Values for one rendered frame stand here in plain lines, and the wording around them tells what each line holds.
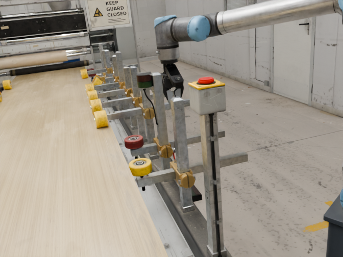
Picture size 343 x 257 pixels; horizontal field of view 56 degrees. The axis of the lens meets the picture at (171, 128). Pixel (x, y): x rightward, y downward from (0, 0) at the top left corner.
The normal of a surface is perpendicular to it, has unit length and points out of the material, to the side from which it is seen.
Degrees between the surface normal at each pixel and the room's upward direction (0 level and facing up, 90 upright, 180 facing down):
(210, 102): 90
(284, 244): 0
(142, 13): 90
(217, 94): 90
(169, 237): 0
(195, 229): 0
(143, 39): 90
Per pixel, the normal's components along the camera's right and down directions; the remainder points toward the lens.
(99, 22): 0.30, 0.30
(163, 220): -0.10, -0.94
